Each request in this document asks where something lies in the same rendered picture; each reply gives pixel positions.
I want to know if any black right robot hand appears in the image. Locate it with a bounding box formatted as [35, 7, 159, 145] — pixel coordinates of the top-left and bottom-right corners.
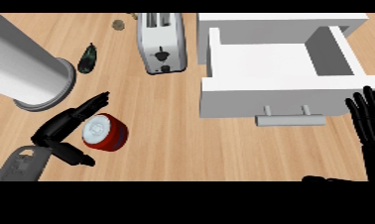
[299, 85, 375, 182]

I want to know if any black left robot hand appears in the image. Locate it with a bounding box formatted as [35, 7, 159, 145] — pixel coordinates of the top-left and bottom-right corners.
[29, 91, 110, 168]

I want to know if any red can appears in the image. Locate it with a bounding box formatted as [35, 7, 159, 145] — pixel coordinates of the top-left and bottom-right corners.
[81, 112, 129, 153]

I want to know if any white open drawer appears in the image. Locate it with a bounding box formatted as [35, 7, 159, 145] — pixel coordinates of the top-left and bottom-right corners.
[197, 25, 375, 119]

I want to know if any white paper towel roll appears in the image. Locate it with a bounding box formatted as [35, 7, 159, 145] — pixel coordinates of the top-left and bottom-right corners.
[0, 14, 78, 113]

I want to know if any dark green avocado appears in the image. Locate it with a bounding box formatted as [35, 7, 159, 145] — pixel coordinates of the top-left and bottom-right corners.
[76, 42, 97, 74]

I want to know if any silver toaster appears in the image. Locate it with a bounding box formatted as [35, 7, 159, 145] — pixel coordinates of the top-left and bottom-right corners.
[134, 13, 188, 76]

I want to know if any small brown round object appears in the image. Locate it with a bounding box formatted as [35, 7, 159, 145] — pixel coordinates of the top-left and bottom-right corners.
[110, 19, 125, 31]

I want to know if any white cabinet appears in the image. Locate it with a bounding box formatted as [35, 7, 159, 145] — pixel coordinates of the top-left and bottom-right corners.
[196, 13, 370, 65]

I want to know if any grey drawer handle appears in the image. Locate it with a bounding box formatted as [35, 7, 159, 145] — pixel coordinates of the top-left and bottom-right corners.
[253, 104, 326, 127]

